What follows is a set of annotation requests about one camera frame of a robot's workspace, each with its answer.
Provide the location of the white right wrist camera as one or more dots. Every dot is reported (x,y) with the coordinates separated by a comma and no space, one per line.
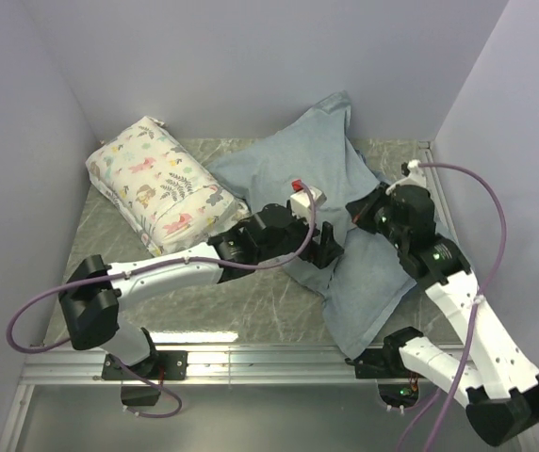
(413,175)

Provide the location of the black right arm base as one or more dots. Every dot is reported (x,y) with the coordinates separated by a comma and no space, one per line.
(397,387)

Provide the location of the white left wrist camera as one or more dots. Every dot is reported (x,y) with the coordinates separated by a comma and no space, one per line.
(302,203)

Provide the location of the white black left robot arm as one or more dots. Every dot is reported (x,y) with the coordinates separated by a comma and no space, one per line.
(97,293)

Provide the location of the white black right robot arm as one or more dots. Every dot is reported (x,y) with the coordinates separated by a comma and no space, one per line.
(500,390)

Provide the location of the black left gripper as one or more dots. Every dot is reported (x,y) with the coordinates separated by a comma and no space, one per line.
(324,253)

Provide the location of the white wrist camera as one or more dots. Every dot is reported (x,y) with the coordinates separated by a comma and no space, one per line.
(413,175)
(302,203)

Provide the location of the aluminium front rail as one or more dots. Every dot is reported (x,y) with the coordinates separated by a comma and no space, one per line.
(207,364)

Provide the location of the white floral print pillow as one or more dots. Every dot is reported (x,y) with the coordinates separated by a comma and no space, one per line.
(168,198)

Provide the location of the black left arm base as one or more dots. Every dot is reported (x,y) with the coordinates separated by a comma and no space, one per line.
(143,384)

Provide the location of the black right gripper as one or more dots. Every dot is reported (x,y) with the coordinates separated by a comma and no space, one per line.
(361,210)

